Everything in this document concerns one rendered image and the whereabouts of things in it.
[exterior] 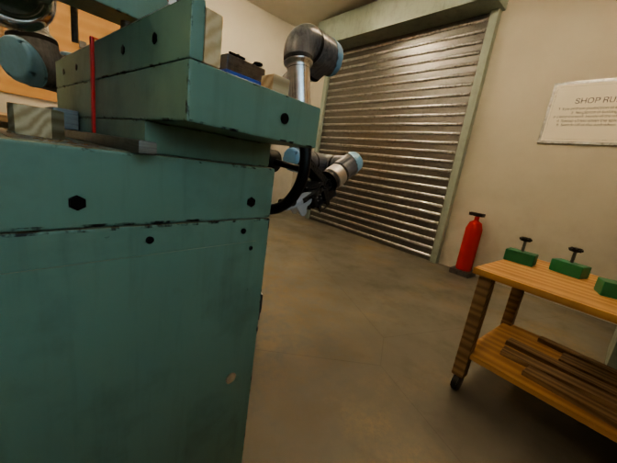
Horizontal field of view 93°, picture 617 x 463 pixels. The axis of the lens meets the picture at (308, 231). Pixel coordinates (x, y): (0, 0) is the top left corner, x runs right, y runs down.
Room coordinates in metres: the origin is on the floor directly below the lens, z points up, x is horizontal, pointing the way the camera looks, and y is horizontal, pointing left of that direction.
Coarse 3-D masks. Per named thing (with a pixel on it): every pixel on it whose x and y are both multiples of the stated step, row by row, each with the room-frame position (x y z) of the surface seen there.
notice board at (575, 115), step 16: (592, 80) 2.42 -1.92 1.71; (608, 80) 2.36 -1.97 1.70; (560, 96) 2.54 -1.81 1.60; (576, 96) 2.47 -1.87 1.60; (592, 96) 2.40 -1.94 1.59; (608, 96) 2.33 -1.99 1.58; (560, 112) 2.51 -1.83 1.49; (576, 112) 2.44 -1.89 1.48; (592, 112) 2.37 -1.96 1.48; (608, 112) 2.31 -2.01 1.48; (544, 128) 2.56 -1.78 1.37; (560, 128) 2.49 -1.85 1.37; (576, 128) 2.42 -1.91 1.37; (592, 128) 2.35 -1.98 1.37; (608, 128) 2.29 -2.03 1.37; (592, 144) 2.33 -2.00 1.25; (608, 144) 2.27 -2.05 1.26
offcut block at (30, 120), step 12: (24, 108) 0.38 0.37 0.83; (36, 108) 0.38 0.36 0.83; (48, 108) 0.39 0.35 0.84; (24, 120) 0.38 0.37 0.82; (36, 120) 0.38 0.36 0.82; (48, 120) 0.39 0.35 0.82; (60, 120) 0.41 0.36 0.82; (24, 132) 0.38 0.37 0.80; (36, 132) 0.38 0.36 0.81; (48, 132) 0.39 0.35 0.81; (60, 132) 0.41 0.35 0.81
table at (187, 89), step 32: (192, 64) 0.32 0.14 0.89; (64, 96) 0.64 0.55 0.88; (96, 96) 0.50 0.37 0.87; (128, 96) 0.41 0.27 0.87; (160, 96) 0.35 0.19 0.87; (192, 96) 0.32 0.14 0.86; (224, 96) 0.34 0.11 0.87; (256, 96) 0.38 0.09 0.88; (288, 96) 0.42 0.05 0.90; (192, 128) 0.41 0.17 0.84; (224, 128) 0.35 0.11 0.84; (256, 128) 0.38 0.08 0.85; (288, 128) 0.43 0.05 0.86
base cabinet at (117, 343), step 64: (0, 256) 0.26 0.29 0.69; (64, 256) 0.30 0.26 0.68; (128, 256) 0.35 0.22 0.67; (192, 256) 0.41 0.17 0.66; (256, 256) 0.51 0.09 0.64; (0, 320) 0.26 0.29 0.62; (64, 320) 0.29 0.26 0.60; (128, 320) 0.34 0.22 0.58; (192, 320) 0.41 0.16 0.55; (256, 320) 0.52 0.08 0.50; (0, 384) 0.25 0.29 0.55; (64, 384) 0.29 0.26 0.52; (128, 384) 0.34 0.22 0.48; (192, 384) 0.42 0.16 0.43; (0, 448) 0.25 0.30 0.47; (64, 448) 0.29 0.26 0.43; (128, 448) 0.34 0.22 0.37; (192, 448) 0.43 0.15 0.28
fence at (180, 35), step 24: (192, 0) 0.31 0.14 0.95; (144, 24) 0.38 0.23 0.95; (168, 24) 0.34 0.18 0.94; (192, 24) 0.31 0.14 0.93; (96, 48) 0.50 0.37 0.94; (120, 48) 0.43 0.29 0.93; (144, 48) 0.38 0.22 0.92; (168, 48) 0.34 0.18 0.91; (192, 48) 0.31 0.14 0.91; (72, 72) 0.60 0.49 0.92; (96, 72) 0.50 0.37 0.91; (120, 72) 0.43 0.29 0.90
